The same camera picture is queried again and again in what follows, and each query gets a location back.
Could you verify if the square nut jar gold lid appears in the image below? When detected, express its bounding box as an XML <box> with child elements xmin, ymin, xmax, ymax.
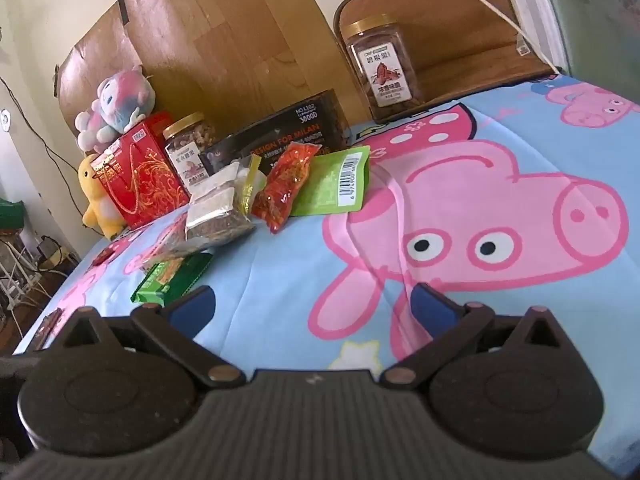
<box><xmin>346</xmin><ymin>13</ymin><xmax>425</xmax><ymax>109</ymax></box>

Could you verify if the clear packet with gold trim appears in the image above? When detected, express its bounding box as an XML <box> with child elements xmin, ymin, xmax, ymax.
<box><xmin>235</xmin><ymin>154</ymin><xmax>268</xmax><ymax>216</ymax></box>

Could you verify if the wooden headboard panel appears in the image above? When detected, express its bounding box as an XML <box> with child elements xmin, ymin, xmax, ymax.
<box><xmin>54</xmin><ymin>0</ymin><xmax>371</xmax><ymax>156</ymax></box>

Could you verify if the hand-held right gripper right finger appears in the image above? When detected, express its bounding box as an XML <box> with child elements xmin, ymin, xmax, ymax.
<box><xmin>380</xmin><ymin>282</ymin><xmax>563</xmax><ymax>388</ymax></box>

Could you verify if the red snack packet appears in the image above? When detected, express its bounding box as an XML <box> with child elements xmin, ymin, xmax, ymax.
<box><xmin>250</xmin><ymin>141</ymin><xmax>322</xmax><ymax>235</ymax></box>

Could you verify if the green container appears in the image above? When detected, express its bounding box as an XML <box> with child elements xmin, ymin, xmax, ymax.
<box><xmin>0</xmin><ymin>199</ymin><xmax>26</xmax><ymax>231</ymax></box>

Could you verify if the printed cartoon pig blanket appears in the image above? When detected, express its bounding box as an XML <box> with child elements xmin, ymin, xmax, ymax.
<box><xmin>12</xmin><ymin>74</ymin><xmax>640</xmax><ymax>471</ymax></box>

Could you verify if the pink plush toy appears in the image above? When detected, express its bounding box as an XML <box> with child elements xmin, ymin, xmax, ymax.
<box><xmin>75</xmin><ymin>65</ymin><xmax>157</xmax><ymax>153</ymax></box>

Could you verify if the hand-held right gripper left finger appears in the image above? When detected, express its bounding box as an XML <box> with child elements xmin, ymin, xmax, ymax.
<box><xmin>60</xmin><ymin>285</ymin><xmax>247</xmax><ymax>388</ymax></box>

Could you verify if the white wire rack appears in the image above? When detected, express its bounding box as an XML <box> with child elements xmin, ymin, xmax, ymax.
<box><xmin>0</xmin><ymin>230</ymin><xmax>46</xmax><ymax>321</ymax></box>

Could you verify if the brown rounded board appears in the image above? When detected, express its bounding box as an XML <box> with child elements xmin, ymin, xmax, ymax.
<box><xmin>334</xmin><ymin>0</ymin><xmax>561</xmax><ymax>123</ymax></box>

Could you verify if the green snack pouch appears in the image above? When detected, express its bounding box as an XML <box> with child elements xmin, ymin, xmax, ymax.
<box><xmin>290</xmin><ymin>146</ymin><xmax>372</xmax><ymax>217</ymax></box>

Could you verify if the white cable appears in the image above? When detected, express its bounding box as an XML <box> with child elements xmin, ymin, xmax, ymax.
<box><xmin>430</xmin><ymin>0</ymin><xmax>563</xmax><ymax>73</ymax></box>

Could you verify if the yellow plush toy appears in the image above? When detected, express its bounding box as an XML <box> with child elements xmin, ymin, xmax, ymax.
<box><xmin>77</xmin><ymin>154</ymin><xmax>128</xmax><ymax>241</ymax></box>

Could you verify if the black wall cable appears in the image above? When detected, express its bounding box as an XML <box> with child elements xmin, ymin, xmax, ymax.
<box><xmin>0</xmin><ymin>77</ymin><xmax>96</xmax><ymax>216</ymax></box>

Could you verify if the black printed box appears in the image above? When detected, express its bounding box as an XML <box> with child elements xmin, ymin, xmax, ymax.
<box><xmin>200</xmin><ymin>89</ymin><xmax>353</xmax><ymax>176</ymax></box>

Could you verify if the round nut jar gold lid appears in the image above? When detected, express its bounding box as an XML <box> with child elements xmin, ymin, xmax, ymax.
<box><xmin>162</xmin><ymin>112</ymin><xmax>217</xmax><ymax>188</ymax></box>

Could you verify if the red gift bag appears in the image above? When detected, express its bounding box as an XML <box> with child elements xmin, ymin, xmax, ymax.
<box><xmin>95</xmin><ymin>110</ymin><xmax>191</xmax><ymax>228</ymax></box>

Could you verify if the clear bag of brown grains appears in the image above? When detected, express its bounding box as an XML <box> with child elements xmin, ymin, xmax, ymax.
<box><xmin>185</xmin><ymin>162</ymin><xmax>258</xmax><ymax>248</ymax></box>

